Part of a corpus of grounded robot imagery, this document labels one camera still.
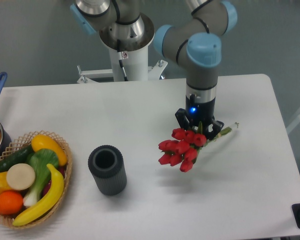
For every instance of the yellow banana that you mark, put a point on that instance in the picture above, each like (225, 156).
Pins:
(46, 203)

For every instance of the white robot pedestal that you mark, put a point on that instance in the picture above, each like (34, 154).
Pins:
(125, 66)

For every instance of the beige round slice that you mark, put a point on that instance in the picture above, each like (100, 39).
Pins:
(20, 176)

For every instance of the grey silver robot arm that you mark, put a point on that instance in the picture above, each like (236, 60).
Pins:
(195, 47)

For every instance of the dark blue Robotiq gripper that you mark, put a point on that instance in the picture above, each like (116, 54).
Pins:
(199, 107)

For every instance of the red fruit in basket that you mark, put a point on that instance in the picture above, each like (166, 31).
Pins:
(62, 170)

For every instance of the yellow squash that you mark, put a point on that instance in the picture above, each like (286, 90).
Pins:
(41, 141)

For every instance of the red tulip bouquet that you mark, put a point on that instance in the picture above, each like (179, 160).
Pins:
(184, 147)

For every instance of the woven wicker basket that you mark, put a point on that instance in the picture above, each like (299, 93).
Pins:
(22, 142)

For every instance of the green cucumber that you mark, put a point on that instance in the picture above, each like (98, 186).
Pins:
(17, 157)

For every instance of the green bok choy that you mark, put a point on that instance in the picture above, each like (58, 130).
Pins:
(38, 162)

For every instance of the orange fruit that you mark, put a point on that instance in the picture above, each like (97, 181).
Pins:
(11, 202)

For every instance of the dark grey ribbed vase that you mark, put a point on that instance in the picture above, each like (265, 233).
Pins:
(106, 165)

